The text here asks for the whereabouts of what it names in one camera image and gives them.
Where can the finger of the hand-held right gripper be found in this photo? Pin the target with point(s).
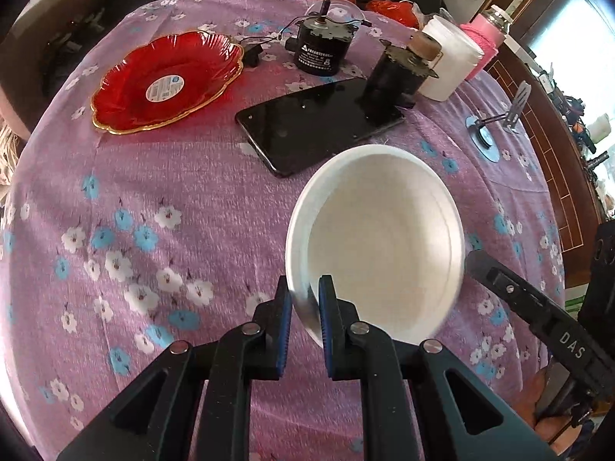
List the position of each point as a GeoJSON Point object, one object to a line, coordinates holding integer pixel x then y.
{"type": "Point", "coordinates": [499, 283]}

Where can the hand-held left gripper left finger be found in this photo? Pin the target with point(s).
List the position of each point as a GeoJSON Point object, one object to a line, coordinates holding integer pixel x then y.
{"type": "Point", "coordinates": [286, 326]}

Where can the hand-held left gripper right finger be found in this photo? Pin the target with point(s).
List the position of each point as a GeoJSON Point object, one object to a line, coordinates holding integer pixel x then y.
{"type": "Point", "coordinates": [324, 326]}

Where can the white paper bowl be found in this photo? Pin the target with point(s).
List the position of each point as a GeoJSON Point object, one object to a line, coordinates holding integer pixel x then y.
{"type": "Point", "coordinates": [379, 230]}

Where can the person's right hand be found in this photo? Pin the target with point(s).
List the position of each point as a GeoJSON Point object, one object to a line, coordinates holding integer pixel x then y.
{"type": "Point", "coordinates": [552, 434]}

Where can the round metal disc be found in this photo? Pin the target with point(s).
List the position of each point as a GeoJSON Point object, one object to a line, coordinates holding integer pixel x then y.
{"type": "Point", "coordinates": [483, 141]}

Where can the windowsill clutter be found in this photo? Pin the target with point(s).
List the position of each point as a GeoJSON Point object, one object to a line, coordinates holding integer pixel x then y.
{"type": "Point", "coordinates": [581, 129]}

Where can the metal phone stand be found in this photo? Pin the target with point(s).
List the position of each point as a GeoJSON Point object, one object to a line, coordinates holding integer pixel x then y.
{"type": "Point", "coordinates": [516, 108]}

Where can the white paper roll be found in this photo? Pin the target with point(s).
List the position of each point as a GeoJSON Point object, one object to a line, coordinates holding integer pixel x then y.
{"type": "Point", "coordinates": [599, 126]}

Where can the black smartphone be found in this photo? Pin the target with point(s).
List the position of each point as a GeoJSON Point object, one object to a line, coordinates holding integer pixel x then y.
{"type": "Point", "coordinates": [312, 125]}

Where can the white plastic jar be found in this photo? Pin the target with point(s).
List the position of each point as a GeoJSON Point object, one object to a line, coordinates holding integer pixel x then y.
{"type": "Point", "coordinates": [451, 62]}

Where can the black motor with wooden cap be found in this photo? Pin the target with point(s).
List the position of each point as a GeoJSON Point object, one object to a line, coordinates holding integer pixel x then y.
{"type": "Point", "coordinates": [394, 77]}

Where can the pink water bottle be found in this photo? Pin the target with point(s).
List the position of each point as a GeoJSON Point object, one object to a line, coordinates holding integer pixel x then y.
{"type": "Point", "coordinates": [483, 41]}

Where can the window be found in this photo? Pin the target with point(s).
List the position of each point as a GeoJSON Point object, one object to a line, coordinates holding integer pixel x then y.
{"type": "Point", "coordinates": [567, 14]}

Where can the black motor with label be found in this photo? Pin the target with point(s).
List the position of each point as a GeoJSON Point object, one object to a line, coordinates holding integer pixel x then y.
{"type": "Point", "coordinates": [319, 45]}

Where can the red glass plate gold rim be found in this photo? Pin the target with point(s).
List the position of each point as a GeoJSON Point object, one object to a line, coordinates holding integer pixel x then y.
{"type": "Point", "coordinates": [144, 72]}

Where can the patterned brown blanket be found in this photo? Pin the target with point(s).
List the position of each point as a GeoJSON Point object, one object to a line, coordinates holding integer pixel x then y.
{"type": "Point", "coordinates": [5, 149]}

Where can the black device pile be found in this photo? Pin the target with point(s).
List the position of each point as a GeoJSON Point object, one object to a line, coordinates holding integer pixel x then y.
{"type": "Point", "coordinates": [72, 43]}

